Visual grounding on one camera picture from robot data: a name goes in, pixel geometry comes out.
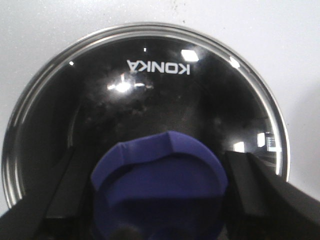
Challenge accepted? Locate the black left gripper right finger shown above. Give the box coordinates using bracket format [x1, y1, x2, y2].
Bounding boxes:
[223, 151, 320, 240]

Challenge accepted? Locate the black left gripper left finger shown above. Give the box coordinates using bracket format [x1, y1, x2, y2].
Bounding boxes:
[0, 149, 94, 240]

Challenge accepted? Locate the glass lid with purple knob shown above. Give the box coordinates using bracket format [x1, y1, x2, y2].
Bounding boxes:
[1, 23, 290, 240]

